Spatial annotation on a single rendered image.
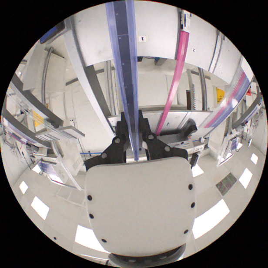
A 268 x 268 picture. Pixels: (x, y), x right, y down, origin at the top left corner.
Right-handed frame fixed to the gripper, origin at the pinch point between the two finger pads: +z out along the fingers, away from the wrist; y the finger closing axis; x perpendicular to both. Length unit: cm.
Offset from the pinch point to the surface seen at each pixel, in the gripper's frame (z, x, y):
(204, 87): 44, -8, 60
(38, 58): 18.8, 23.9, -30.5
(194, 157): -2.2, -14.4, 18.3
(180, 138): 11.8, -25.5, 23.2
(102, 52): 10.1, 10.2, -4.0
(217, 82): 82, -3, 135
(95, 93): 11.1, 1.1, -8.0
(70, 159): 25, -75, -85
